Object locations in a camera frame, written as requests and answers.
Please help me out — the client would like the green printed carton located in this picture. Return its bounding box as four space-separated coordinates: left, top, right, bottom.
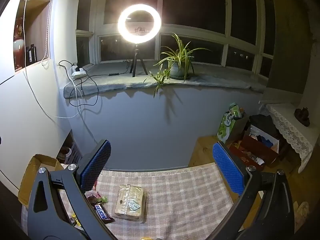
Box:
216 102 243 144

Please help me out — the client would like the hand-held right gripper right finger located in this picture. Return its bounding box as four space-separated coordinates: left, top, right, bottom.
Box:
212 141 295 240

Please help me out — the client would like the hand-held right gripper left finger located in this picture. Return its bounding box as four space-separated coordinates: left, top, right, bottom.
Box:
27 139 118 240

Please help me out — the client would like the checked tablecloth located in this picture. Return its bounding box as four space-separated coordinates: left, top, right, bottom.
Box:
21 164 250 240

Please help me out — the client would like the brown chocolate bar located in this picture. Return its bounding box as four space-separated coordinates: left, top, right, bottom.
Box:
90 202 115 224

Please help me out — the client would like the white power strip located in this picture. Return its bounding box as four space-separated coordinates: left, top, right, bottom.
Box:
71 65 87 78

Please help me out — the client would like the black bag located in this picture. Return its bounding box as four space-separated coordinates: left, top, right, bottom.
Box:
249 114 278 140

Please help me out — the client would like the white window frame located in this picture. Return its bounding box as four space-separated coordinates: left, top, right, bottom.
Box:
76 0 274 78

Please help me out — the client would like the white lace table cover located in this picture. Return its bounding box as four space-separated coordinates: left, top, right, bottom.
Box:
265 102 320 173

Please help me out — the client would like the beaded pull cord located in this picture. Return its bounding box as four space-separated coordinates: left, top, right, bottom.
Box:
41 1 51 68

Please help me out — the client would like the grey windowsill mat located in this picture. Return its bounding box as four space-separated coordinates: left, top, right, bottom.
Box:
64 62 267 99

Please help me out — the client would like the plastic storage basket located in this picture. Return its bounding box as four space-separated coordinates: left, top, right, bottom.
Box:
57 130 83 166

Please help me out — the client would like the red cardboard box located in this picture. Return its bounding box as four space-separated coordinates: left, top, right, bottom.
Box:
230 126 280 168

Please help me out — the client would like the red vase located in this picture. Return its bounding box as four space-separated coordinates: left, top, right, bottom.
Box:
14 17 26 70

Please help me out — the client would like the white cable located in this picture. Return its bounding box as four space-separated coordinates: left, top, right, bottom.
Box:
22 0 87 119

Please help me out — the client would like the potted spider plant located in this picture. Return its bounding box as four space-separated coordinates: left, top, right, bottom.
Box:
144 32 210 98

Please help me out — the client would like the black cable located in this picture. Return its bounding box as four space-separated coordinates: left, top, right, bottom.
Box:
59 59 133 144

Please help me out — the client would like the beige cloth bundle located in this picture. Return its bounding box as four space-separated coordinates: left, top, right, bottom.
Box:
294 201 311 233

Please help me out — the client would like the clear cracker packet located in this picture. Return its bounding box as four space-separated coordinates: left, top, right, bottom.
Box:
111 184 148 224

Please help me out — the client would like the white cabinet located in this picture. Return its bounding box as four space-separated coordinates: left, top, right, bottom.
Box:
0 0 73 190

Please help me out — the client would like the wooden shelf niche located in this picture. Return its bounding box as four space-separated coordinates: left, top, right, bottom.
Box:
14 0 53 73

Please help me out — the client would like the black tripod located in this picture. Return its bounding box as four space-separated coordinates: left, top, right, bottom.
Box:
129 27 148 77

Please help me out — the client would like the dark figurine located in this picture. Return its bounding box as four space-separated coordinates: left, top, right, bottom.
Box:
294 107 310 127

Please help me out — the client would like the white ring light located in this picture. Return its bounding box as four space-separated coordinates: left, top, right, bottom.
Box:
118 4 162 47

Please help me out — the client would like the wooden side cabinet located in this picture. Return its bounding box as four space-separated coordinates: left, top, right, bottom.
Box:
189 136 225 167

